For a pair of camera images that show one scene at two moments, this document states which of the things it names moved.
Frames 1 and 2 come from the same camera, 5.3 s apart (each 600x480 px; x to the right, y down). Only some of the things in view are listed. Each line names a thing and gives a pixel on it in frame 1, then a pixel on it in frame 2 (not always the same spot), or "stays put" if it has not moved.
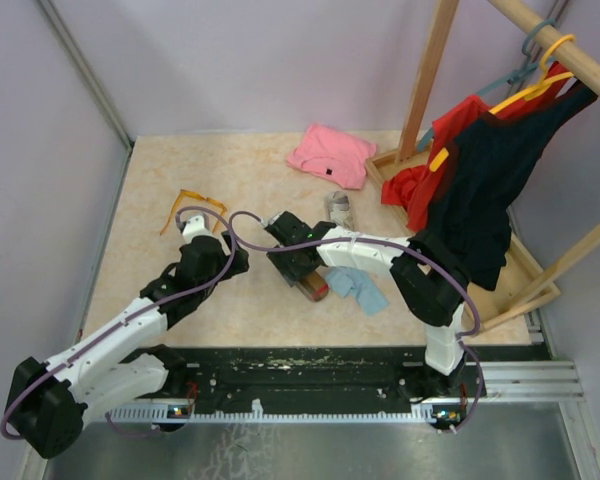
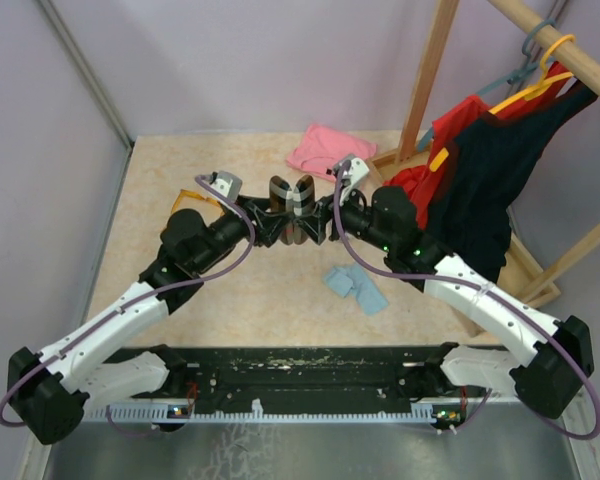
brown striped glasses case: x=314 y=286 → x=293 y=201
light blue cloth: x=345 y=280 stays put
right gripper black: x=290 y=272 → x=317 y=221
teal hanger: x=528 y=65 stays put
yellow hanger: x=529 y=94 stays put
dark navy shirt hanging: x=484 y=167 stays put
